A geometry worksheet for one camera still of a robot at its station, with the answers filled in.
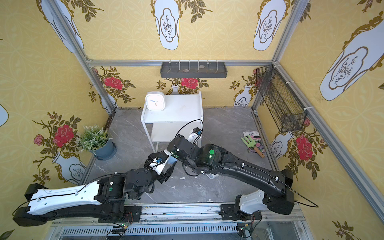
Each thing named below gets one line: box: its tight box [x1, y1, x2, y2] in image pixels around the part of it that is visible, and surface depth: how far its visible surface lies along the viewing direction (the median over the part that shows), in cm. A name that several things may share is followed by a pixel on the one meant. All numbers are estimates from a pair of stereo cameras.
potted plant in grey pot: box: [75, 124, 117, 161], surface depth 85 cm
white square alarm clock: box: [145, 91, 166, 111], surface depth 73 cm
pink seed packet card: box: [243, 131, 266, 153], surface depth 105 cm
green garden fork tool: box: [241, 135, 265, 159], surface depth 102 cm
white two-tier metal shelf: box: [140, 91, 204, 153], surface depth 76 cm
